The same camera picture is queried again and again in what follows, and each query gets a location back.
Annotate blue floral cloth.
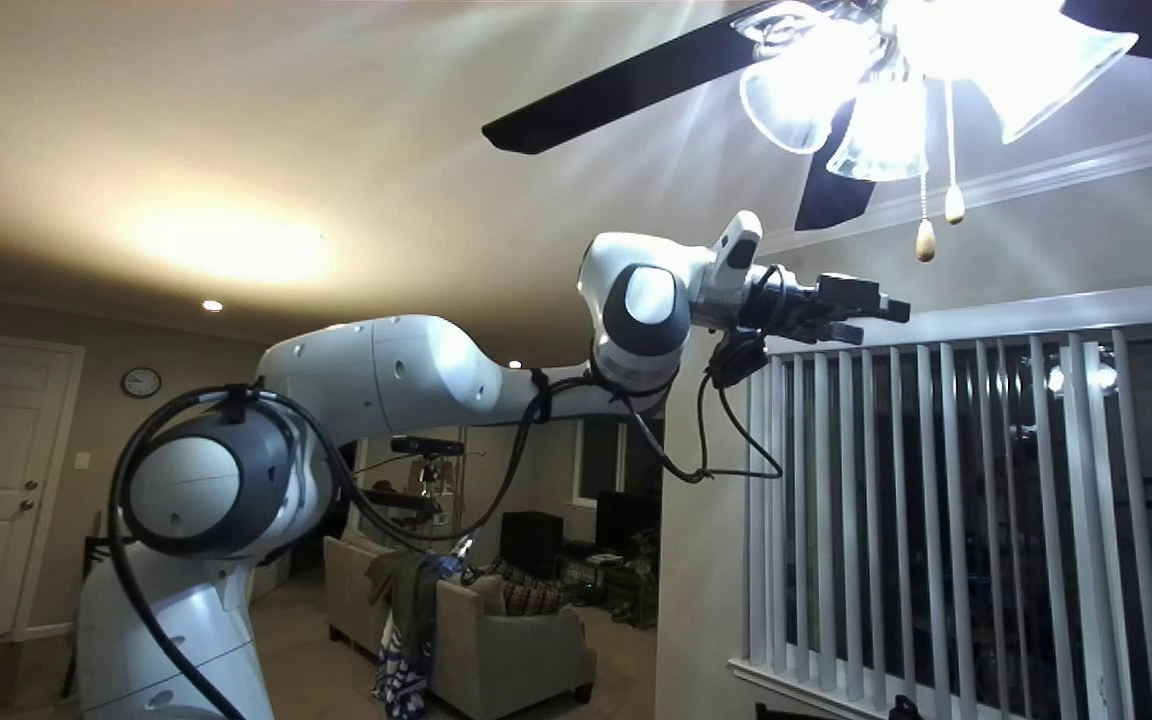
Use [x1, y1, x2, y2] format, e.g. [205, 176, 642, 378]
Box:
[377, 637, 440, 720]

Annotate beige sofa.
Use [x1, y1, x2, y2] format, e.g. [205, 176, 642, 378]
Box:
[319, 532, 601, 720]

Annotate black television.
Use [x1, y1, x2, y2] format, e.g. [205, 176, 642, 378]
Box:
[496, 507, 569, 580]

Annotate dark framed window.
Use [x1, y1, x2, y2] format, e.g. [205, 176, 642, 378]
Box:
[572, 412, 666, 511]

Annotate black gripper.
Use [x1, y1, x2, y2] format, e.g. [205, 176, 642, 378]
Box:
[744, 265, 911, 348]

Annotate white blind valance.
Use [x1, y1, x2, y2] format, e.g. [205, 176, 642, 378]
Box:
[758, 278, 1152, 360]

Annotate glass fan light shade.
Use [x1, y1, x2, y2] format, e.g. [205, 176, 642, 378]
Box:
[825, 73, 936, 190]
[731, 8, 880, 160]
[891, 0, 1145, 148]

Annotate longer white pull cord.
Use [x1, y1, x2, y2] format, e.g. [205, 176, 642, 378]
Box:
[911, 77, 943, 265]

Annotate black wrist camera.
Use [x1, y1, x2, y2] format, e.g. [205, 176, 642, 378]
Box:
[704, 329, 777, 393]

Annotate ornate fan motor housing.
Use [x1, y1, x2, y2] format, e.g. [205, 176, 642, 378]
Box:
[747, 0, 898, 44]

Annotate round wall clock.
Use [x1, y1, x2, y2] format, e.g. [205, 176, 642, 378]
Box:
[115, 366, 164, 404]

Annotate thin black camera cable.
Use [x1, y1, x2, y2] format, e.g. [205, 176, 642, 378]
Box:
[650, 336, 788, 488]

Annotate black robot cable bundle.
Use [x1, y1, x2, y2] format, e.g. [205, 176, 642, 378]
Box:
[98, 366, 686, 720]

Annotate white vertical window blinds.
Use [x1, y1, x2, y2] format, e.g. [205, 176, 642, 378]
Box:
[741, 326, 1152, 720]

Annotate black camera on stand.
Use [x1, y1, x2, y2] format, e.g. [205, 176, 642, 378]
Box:
[367, 430, 468, 532]

